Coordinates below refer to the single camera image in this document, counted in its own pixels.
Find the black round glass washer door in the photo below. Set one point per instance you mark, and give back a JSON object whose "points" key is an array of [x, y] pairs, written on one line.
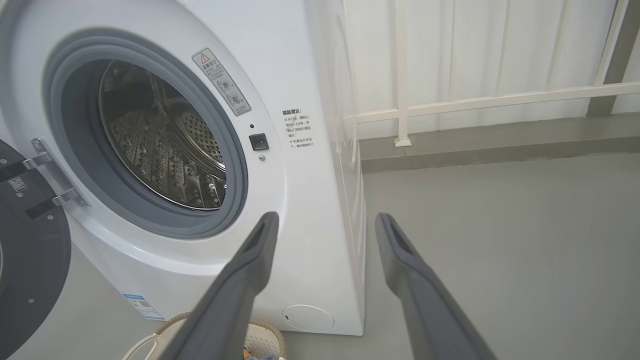
{"points": [[30, 260]]}

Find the round white filter cover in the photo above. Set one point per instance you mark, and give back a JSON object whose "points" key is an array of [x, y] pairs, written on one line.
{"points": [[307, 317]]}

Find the white front-load washing machine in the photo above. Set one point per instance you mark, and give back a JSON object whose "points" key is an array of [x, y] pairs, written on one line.
{"points": [[310, 225]]}

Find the perforated steel washer drum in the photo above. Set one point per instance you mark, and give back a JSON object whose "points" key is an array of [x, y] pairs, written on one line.
{"points": [[160, 155]]}

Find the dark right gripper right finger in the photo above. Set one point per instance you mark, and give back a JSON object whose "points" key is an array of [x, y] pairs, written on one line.
{"points": [[425, 300]]}

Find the blue printed garment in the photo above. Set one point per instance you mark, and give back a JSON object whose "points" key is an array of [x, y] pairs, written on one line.
{"points": [[260, 357]]}

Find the cream perforated basket brown rim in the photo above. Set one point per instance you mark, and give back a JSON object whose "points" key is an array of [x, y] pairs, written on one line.
{"points": [[265, 340]]}

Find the blue energy label sticker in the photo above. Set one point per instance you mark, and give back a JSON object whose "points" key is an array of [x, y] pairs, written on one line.
{"points": [[144, 307]]}

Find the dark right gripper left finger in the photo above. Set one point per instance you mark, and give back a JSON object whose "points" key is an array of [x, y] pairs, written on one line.
{"points": [[225, 300]]}

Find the dark grey post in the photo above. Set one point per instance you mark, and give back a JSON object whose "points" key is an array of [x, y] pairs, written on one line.
{"points": [[612, 65]]}

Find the black square door latch socket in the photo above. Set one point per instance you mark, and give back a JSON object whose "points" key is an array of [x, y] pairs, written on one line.
{"points": [[259, 142]]}

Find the grey rubber door seal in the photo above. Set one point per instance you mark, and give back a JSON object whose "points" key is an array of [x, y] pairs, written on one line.
{"points": [[75, 125]]}

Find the silver metal door hinge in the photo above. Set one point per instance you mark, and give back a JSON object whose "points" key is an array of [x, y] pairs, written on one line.
{"points": [[55, 170]]}

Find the grey warning sticker red triangle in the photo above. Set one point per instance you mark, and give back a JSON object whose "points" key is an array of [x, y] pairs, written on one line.
{"points": [[222, 82]]}

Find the white metal railing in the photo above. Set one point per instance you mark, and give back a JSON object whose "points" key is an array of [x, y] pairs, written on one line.
{"points": [[402, 75]]}

